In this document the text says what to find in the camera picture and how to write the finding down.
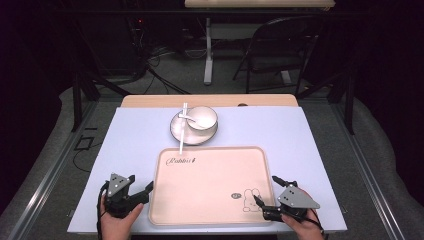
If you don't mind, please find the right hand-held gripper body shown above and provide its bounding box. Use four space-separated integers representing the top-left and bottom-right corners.
262 181 321 223

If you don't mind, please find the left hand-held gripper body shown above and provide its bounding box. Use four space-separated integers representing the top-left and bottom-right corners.
103 172 143 220

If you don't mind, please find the pink plastic tray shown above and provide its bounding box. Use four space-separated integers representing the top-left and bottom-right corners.
148 145 277 227

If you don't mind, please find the white ceramic plate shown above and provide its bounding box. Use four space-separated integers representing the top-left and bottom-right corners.
169 107 219 146

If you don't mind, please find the white ceramic bowl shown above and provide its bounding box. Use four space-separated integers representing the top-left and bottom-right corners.
185 105 219 132

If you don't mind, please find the person's right hand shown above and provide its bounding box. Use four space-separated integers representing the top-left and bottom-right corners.
280 209 325 240

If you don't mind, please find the person's left hand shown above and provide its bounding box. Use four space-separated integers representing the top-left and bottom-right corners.
99 203 145 240

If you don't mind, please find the white table mat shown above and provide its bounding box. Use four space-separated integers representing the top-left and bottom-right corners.
67 105 348 234

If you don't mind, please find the black floor socket box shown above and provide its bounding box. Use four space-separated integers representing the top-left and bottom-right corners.
73 135 95 152

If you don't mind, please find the black metal stand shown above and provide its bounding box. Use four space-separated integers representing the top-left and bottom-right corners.
295 64 356 136
70 64 132 133

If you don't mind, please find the light wooden table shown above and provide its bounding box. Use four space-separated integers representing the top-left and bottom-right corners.
120 93 299 108

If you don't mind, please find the white-legged wooden table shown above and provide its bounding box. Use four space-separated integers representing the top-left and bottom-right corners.
184 0 336 86

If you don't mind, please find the black folding chair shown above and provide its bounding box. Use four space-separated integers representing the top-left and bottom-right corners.
232 15 323 95

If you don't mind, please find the dark equipment rack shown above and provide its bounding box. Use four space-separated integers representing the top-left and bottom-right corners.
124 14 151 69

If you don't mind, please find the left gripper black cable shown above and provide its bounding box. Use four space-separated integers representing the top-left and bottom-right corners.
96 181 110 240

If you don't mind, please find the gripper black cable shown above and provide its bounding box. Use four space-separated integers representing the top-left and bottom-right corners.
96 181 110 240
310 209 326 235

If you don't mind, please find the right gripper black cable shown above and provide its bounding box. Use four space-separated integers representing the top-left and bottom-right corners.
310 209 326 235

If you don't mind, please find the aluminium floor rail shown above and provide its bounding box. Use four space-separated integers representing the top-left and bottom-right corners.
8 99 98 240
329 99 406 240

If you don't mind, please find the bundle of floor cables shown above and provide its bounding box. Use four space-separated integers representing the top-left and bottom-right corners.
133 46 192 96

